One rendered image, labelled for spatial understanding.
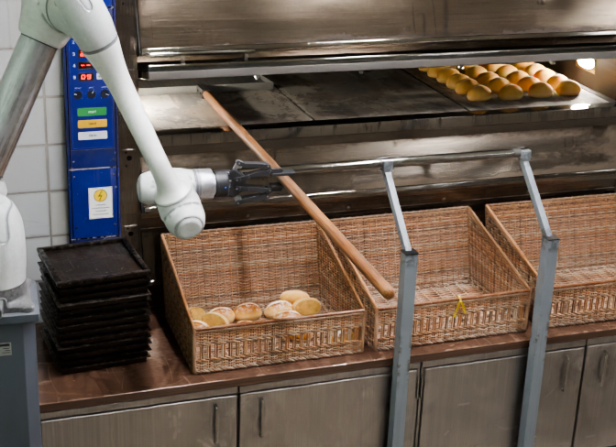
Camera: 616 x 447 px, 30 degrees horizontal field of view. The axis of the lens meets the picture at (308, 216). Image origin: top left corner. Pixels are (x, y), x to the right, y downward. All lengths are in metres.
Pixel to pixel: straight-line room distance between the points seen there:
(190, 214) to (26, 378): 0.59
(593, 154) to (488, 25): 0.70
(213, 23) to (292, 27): 0.26
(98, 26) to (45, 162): 0.86
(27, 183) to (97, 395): 0.73
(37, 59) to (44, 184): 0.74
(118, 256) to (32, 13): 0.89
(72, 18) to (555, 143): 2.03
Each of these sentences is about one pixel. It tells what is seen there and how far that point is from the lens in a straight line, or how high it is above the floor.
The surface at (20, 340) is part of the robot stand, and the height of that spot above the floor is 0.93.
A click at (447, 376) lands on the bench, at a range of 3.76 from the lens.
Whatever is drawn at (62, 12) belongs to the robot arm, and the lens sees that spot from 2.92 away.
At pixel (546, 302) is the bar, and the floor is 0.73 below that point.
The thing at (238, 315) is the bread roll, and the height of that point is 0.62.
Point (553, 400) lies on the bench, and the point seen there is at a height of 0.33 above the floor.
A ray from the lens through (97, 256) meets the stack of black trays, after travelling 3.57.
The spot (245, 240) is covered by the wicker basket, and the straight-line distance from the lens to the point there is 3.86.
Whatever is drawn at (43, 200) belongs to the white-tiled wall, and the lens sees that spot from 3.72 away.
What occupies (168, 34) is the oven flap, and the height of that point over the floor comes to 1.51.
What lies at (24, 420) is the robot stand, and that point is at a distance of 3.10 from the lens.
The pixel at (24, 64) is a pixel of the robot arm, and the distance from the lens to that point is 3.05.
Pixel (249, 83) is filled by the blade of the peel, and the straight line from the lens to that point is 4.24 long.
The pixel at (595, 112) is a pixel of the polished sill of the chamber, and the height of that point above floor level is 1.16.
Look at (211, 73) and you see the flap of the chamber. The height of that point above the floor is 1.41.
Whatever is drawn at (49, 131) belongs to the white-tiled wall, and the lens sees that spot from 3.65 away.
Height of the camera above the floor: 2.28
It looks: 21 degrees down
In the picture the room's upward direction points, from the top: 2 degrees clockwise
